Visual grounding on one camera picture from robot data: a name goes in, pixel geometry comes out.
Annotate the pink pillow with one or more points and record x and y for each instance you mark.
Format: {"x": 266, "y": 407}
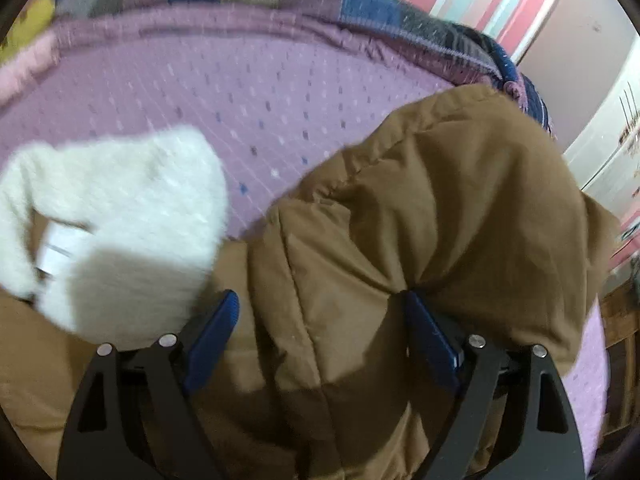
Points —
{"x": 20, "y": 70}

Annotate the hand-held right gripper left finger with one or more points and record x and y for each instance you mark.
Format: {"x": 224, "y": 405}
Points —
{"x": 212, "y": 332}

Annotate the wooden furniture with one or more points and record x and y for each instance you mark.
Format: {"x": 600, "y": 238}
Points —
{"x": 622, "y": 335}

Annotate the purple patterned bed sheet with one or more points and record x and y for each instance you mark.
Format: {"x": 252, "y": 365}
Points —
{"x": 250, "y": 85}

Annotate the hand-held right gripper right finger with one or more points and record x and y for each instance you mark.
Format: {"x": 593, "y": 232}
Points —
{"x": 430, "y": 332}

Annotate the brown padded jacket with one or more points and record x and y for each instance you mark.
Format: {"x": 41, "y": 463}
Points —
{"x": 425, "y": 200}

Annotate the yellow plush toy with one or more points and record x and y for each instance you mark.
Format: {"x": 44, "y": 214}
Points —
{"x": 30, "y": 25}

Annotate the white cabinet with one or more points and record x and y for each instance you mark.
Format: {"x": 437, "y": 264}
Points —
{"x": 607, "y": 160}

